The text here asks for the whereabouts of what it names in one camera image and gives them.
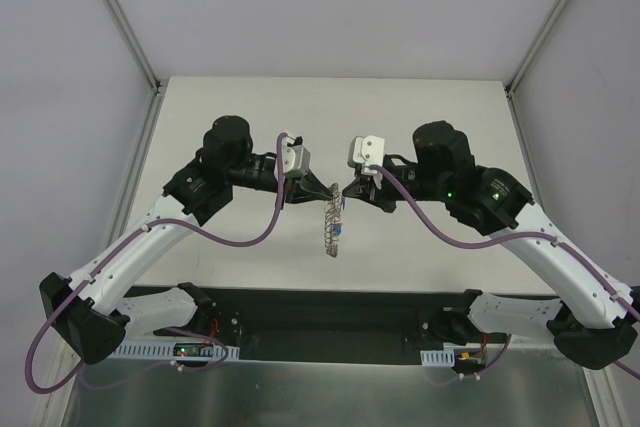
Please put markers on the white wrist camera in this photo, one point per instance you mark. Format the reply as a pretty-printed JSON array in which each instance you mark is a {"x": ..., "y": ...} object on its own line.
[
  {"x": 293, "y": 158},
  {"x": 366, "y": 152}
]

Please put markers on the white slotted cable duct left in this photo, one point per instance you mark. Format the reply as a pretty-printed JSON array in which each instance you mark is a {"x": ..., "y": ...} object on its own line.
[{"x": 173, "y": 350}]

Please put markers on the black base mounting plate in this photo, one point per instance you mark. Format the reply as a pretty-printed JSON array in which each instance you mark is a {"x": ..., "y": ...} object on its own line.
[{"x": 377, "y": 328}]

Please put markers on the white slotted cable duct right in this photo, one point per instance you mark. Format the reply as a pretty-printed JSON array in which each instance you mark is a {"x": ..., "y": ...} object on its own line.
[{"x": 444, "y": 358}]

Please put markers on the aluminium corner frame post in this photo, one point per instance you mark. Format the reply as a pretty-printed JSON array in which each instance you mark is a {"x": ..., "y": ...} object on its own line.
[
  {"x": 131, "y": 41},
  {"x": 551, "y": 19}
]

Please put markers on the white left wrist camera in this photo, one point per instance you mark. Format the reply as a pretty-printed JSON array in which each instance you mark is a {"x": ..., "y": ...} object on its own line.
[{"x": 293, "y": 158}]

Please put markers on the aluminium corner frame post right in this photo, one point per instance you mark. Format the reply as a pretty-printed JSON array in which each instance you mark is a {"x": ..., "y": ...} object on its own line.
[{"x": 551, "y": 19}]

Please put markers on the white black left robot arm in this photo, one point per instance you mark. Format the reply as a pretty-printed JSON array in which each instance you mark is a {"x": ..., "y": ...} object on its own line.
[{"x": 88, "y": 308}]

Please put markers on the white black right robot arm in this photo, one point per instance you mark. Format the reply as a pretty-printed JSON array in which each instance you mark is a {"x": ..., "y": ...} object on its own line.
[{"x": 592, "y": 316}]

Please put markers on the silver disc with key rings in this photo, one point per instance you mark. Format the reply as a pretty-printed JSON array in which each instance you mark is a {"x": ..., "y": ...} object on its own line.
[{"x": 332, "y": 215}]

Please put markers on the white slotted cable duct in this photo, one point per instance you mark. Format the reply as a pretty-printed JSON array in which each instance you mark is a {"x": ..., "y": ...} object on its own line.
[
  {"x": 173, "y": 350},
  {"x": 444, "y": 358}
]

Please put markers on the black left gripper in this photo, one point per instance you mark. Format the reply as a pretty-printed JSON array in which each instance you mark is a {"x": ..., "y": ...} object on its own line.
[{"x": 292, "y": 187}]

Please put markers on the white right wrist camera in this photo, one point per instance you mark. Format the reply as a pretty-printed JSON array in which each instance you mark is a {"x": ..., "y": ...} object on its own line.
[{"x": 366, "y": 152}]

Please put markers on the aluminium corner frame post left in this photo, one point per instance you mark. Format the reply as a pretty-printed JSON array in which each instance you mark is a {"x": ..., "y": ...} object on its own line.
[{"x": 131, "y": 41}]

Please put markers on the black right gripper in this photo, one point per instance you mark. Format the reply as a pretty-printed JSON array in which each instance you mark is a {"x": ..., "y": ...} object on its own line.
[{"x": 376, "y": 192}]

